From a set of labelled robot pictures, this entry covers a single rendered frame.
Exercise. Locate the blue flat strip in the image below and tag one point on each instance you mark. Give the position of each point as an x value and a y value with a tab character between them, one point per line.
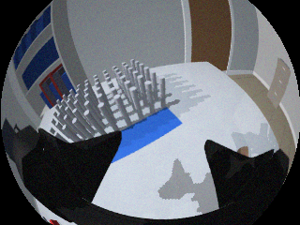
146	131

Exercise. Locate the red cube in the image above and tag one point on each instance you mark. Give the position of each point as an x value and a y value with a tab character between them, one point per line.
54	222

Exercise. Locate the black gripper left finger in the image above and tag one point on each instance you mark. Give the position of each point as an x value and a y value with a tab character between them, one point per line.
86	162

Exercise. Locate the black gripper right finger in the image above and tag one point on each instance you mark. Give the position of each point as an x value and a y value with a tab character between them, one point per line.
231	171

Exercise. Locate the brown-handled metal rod tool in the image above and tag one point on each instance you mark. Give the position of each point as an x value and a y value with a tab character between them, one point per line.
243	150

